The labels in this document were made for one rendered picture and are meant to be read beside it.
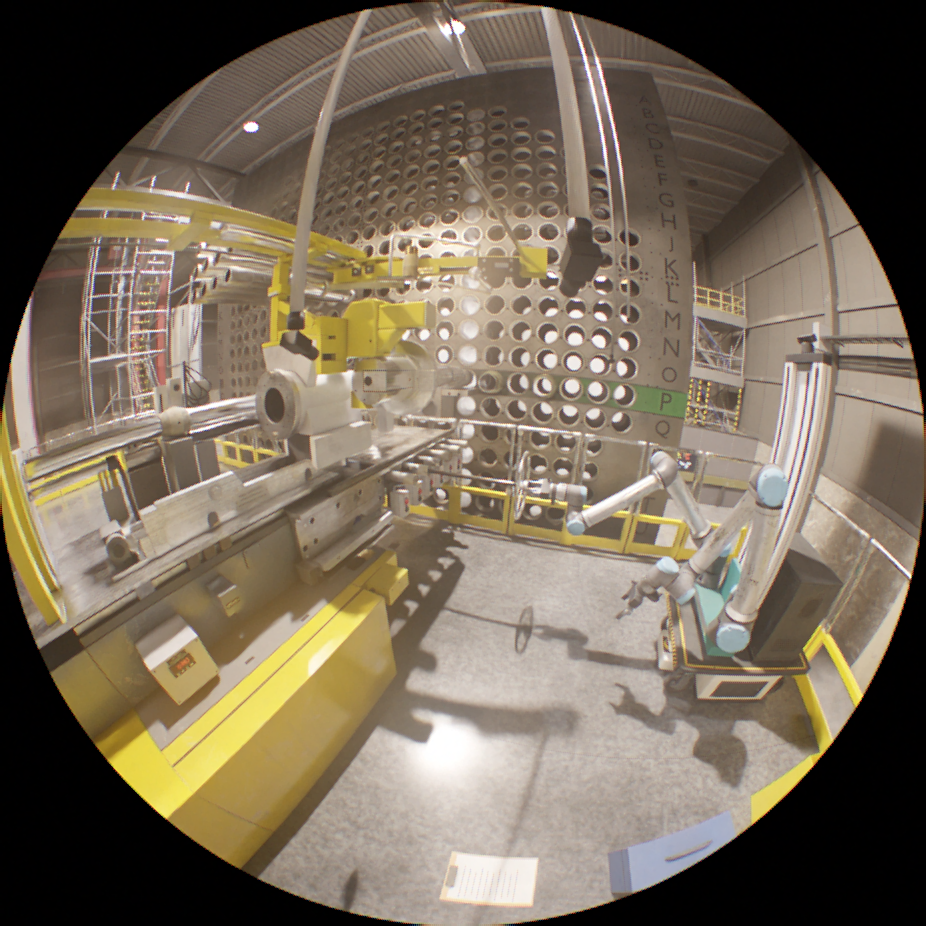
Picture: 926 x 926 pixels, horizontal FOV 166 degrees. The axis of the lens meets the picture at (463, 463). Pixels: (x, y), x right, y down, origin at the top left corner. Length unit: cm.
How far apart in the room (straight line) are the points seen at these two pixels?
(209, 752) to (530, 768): 122
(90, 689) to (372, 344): 169
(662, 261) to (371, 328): 305
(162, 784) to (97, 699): 34
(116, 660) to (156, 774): 37
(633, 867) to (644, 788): 46
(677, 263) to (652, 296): 51
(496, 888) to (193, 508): 174
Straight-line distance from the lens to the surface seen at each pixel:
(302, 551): 148
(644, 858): 148
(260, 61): 1021
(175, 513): 121
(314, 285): 163
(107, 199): 120
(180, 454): 147
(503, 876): 152
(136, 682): 135
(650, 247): 375
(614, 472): 357
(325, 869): 158
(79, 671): 128
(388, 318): 137
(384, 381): 137
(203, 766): 116
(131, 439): 148
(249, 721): 115
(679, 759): 187
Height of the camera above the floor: 151
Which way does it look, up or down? 18 degrees down
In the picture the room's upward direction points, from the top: 2 degrees clockwise
